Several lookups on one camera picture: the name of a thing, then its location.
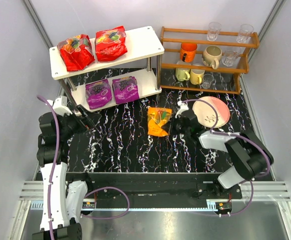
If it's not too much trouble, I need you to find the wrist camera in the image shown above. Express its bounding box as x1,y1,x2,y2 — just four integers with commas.
175,100,189,119
47,95,73,117

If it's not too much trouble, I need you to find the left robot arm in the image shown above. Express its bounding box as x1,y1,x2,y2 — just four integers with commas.
32,105,95,240

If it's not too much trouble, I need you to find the clear glass shelf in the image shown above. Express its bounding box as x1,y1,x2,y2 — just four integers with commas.
222,48,241,67
201,74,214,89

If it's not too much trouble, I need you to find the yellow mango candy bag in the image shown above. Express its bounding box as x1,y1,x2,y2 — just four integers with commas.
147,107,173,137

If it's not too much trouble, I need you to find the green mug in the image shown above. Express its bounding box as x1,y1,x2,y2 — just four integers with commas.
175,68,190,82

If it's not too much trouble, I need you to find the purple candy bag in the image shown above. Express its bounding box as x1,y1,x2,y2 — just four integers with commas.
85,79,112,110
112,76,140,105

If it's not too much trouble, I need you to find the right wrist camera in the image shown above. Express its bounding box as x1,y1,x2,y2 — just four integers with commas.
175,100,189,119

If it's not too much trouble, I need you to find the white two-tier shelf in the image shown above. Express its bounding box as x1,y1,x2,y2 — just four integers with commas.
48,25,165,112

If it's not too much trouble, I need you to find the small red candy bag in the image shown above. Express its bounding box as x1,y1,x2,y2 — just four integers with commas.
94,25,128,62

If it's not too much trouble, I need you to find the large red candy bag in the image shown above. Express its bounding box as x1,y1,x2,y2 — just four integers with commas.
57,34,95,72

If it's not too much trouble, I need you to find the clear glass middle shelf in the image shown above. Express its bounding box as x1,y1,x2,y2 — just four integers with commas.
222,48,241,67

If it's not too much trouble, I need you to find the yellow mug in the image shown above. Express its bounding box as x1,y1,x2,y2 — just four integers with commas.
190,69,205,85

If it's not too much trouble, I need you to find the wooden cup rack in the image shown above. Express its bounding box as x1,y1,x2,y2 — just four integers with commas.
157,27,260,95

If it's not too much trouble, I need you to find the pink beige plate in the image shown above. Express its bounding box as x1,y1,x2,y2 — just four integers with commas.
192,96,230,128

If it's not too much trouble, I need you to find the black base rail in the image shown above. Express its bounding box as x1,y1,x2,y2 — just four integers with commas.
65,172,243,203

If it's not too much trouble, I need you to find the clear glass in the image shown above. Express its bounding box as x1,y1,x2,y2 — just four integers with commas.
206,22,222,42
236,24,254,44

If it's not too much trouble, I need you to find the beige ceramic mug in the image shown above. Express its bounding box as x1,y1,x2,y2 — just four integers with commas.
202,45,223,70

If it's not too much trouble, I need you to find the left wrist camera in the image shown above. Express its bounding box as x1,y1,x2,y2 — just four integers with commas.
47,95,73,117

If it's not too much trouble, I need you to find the orange mug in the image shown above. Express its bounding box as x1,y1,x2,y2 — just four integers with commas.
180,42,198,63

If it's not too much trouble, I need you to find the clear glass bottom shelf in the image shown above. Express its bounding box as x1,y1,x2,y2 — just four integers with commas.
201,74,214,89

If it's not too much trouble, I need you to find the clear glass top left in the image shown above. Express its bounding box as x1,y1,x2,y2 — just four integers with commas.
206,22,222,42

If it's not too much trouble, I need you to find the clear glass top right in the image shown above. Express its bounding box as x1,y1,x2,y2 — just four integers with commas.
236,24,254,44

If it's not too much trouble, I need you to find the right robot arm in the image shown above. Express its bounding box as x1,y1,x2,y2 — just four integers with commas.
162,110,274,190

